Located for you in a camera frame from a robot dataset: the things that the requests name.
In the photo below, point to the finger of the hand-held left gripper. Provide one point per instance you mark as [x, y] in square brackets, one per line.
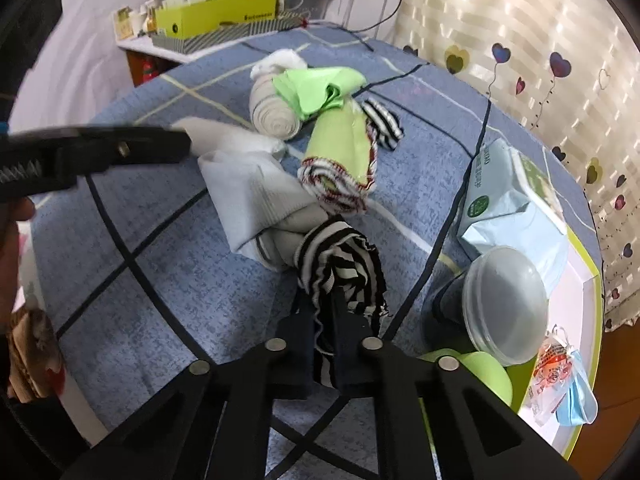
[125, 145]

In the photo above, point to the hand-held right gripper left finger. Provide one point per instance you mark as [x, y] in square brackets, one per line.
[305, 360]

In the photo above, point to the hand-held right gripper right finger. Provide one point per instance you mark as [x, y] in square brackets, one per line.
[350, 360]

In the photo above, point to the black and white striped sock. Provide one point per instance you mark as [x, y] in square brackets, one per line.
[340, 265]

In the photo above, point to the cream sock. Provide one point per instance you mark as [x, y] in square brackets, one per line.
[272, 105]

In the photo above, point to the light green sock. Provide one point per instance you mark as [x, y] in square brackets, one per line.
[310, 90]

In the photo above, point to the green sock with red trim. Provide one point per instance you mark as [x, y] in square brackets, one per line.
[340, 160]

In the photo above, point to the small striped sock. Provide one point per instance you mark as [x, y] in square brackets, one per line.
[382, 125]

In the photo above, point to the green rimmed white tray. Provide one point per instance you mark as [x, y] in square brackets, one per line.
[580, 275]

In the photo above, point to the person's left hand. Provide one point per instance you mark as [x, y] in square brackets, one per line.
[17, 215]

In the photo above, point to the white desk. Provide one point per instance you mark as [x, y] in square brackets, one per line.
[145, 47]

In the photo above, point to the green plastic cup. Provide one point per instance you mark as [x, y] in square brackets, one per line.
[487, 370]

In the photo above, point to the blue plaid blanket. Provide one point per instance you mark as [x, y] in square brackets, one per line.
[175, 285]

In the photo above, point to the striped storage box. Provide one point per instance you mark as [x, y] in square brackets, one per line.
[235, 35]

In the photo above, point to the green cardboard box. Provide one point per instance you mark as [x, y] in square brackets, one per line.
[220, 12]

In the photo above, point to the clear plastic container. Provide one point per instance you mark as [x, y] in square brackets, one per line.
[505, 305]

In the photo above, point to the red printed snack packet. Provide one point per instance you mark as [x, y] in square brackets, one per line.
[550, 375]

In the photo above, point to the wet wipes pack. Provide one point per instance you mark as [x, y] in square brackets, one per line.
[505, 220]

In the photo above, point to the patterned brown cloth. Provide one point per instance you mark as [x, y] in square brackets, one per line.
[35, 350]

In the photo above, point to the blue face mask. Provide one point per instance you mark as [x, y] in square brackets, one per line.
[580, 400]

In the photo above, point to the heart print curtain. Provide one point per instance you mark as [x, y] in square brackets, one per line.
[525, 50]

